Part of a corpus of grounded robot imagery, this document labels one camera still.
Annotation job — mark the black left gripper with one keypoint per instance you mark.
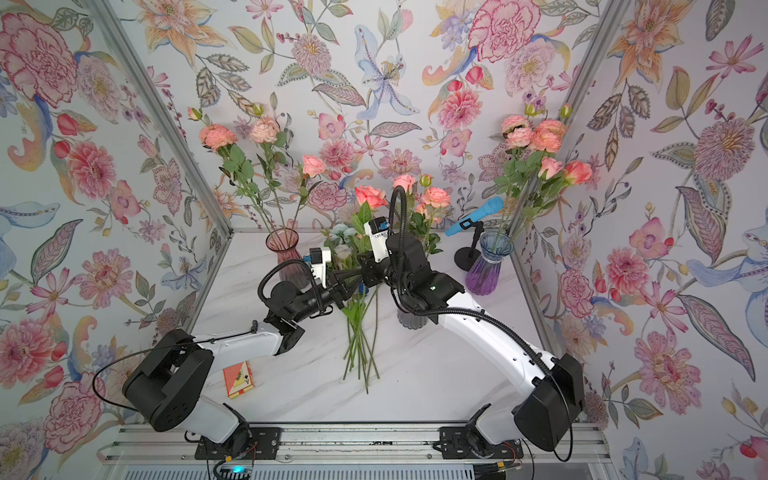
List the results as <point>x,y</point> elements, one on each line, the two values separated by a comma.
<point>335,293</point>

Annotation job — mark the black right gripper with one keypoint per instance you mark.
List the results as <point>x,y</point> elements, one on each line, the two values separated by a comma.
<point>374,270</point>

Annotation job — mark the pink flower stem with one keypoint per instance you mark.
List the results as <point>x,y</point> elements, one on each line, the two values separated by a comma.
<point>528,186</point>
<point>234,164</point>
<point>518,132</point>
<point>549,134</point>
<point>570,177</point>
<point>431,204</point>
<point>264,131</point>

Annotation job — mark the pink rose stem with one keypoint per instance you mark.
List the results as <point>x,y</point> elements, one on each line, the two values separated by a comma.
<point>409,184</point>
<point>311,167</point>

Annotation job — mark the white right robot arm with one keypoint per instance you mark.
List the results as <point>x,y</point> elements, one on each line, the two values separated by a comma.
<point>549,392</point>

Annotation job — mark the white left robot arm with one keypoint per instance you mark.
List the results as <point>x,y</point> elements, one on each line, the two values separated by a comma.
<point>166,388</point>

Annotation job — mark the purple glass vase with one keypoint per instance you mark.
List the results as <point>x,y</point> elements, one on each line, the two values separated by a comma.
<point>483,277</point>

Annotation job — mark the pink glass vase back left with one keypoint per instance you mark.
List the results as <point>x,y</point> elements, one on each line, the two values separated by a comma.
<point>283,242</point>

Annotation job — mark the artificial flower bunch on table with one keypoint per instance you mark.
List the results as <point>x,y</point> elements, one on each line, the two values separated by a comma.
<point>359,356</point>

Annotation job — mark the black microphone stand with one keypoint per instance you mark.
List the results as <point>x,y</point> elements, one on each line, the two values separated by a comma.
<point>465,257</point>

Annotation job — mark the blue toy microphone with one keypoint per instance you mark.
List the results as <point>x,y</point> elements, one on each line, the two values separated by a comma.
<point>491,207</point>

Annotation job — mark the orange yellow card box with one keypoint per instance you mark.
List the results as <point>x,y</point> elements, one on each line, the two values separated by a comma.
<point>238,379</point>

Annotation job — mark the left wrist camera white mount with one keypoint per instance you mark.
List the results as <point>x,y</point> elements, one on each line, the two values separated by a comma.
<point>318,260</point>

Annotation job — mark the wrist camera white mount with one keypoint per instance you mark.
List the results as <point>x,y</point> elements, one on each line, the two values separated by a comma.
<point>377,230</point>
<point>318,260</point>

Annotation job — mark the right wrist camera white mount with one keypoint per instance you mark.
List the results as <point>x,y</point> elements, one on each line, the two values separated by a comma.
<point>377,230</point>

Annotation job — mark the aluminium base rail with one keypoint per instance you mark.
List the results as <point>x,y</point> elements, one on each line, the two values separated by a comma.
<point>354,451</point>

